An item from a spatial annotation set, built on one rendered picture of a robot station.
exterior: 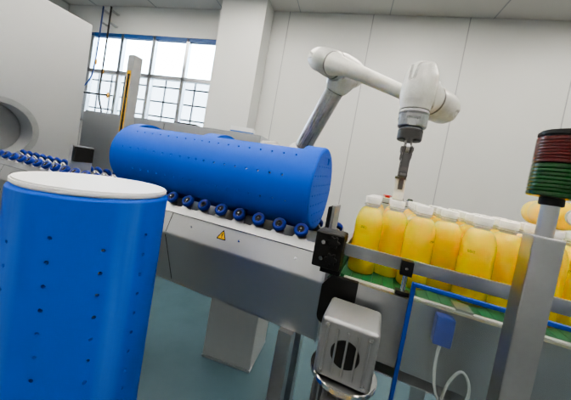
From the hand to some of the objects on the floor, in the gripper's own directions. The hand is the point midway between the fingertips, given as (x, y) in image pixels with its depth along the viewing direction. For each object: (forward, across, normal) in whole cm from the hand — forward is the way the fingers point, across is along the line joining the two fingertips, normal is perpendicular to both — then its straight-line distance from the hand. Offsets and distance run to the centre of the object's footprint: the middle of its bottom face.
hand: (398, 191), depth 86 cm
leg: (+113, +12, -25) cm, 117 cm away
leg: (+113, -2, -25) cm, 116 cm away
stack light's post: (+113, +41, +20) cm, 122 cm away
